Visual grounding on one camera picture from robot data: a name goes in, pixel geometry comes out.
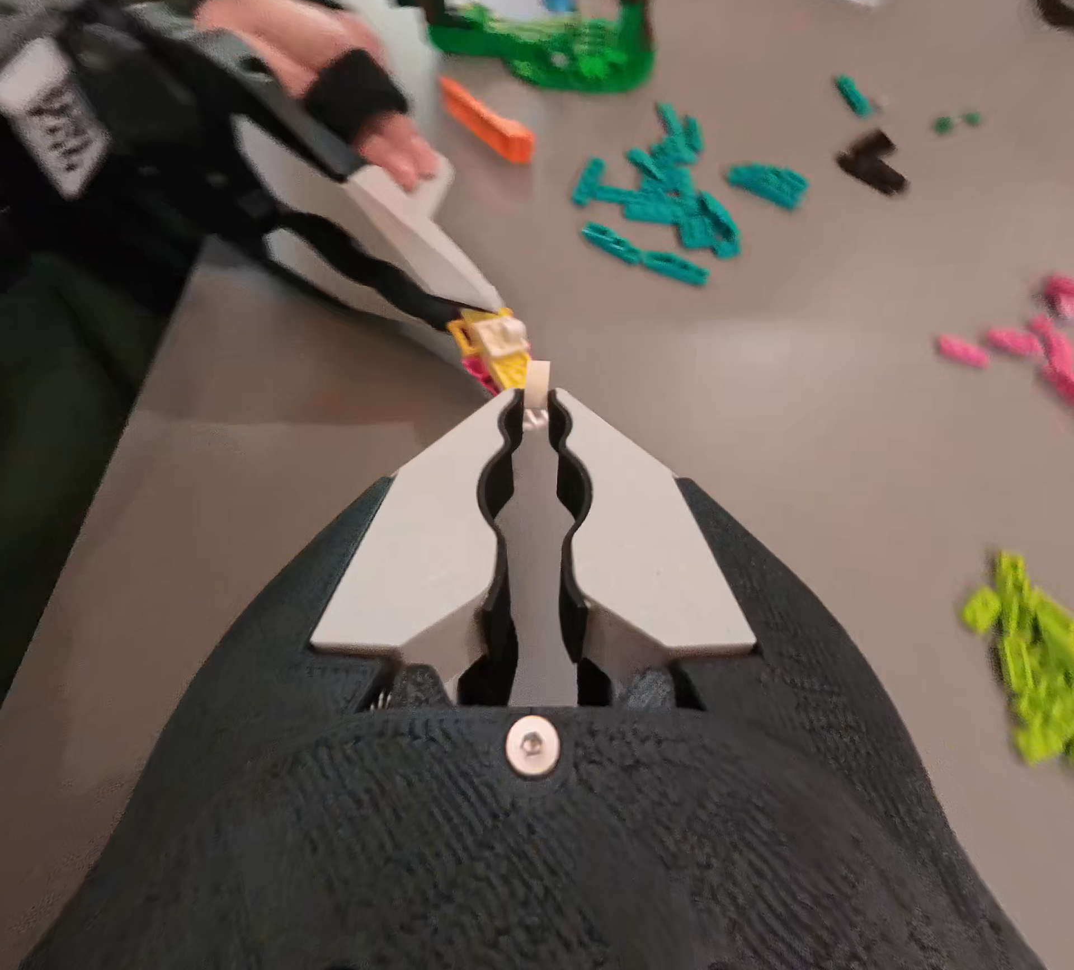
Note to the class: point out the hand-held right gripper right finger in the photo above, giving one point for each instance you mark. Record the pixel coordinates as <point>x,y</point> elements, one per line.
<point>646,550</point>

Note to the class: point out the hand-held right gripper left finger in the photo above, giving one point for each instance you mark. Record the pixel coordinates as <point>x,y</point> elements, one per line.
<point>403,559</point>

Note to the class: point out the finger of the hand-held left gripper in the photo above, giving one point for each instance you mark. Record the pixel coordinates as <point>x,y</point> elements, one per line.
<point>352,294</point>
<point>411,231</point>

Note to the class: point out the yellow and pink lego assembly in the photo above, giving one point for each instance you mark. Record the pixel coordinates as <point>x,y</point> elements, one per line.
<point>495,349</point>

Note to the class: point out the small white lego piece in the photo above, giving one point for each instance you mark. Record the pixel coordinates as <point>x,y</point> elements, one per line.
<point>537,387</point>

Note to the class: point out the orange lego brick separator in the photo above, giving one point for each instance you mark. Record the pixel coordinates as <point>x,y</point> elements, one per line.
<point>487,118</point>

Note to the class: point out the pile of teal lego pieces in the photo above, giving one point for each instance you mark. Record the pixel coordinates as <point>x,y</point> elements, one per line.
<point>671,198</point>

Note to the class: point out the pile of lime lego pieces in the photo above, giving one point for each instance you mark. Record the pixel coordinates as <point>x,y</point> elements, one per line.
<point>1028,659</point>

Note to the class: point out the pile of pink lego pieces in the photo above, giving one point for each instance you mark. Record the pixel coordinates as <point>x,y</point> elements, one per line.
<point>1019,341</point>

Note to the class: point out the black lego piece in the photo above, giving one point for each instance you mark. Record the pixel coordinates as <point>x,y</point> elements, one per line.
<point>873,160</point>

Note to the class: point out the single teal lego piece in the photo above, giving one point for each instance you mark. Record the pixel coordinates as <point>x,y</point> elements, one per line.
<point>854,96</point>

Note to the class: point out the person's left hand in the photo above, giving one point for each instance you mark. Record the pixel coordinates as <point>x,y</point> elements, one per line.
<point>277,30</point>

